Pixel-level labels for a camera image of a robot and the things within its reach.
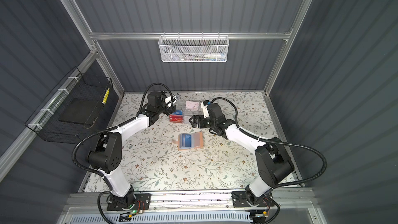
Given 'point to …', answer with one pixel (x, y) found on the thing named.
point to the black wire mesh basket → (45, 121)
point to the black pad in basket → (80, 111)
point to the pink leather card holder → (197, 140)
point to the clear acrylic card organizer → (185, 110)
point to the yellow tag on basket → (105, 97)
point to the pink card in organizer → (192, 105)
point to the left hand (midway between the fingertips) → (167, 96)
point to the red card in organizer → (175, 118)
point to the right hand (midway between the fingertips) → (197, 120)
